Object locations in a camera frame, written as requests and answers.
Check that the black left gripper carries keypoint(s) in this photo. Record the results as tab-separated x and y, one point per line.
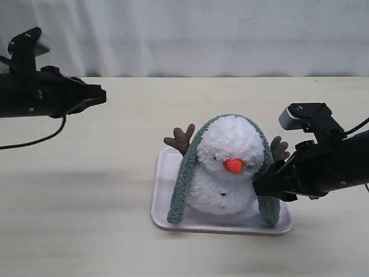
70	95

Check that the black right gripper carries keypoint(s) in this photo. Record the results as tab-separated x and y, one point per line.
314	170

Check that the green fluffy scarf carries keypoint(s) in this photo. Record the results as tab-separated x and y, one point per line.
181	187

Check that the white plush snowman toy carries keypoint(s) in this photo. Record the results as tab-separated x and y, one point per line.
227	170

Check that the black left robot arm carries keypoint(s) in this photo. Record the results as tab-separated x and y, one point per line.
22	96

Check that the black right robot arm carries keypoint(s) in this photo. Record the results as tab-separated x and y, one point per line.
354	160

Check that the white backdrop curtain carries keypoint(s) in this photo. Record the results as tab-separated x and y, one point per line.
196	38

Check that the white plastic tray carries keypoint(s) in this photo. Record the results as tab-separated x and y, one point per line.
248	222

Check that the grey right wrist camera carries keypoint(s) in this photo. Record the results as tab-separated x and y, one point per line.
313	118

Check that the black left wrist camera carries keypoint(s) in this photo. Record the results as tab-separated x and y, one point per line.
26	46

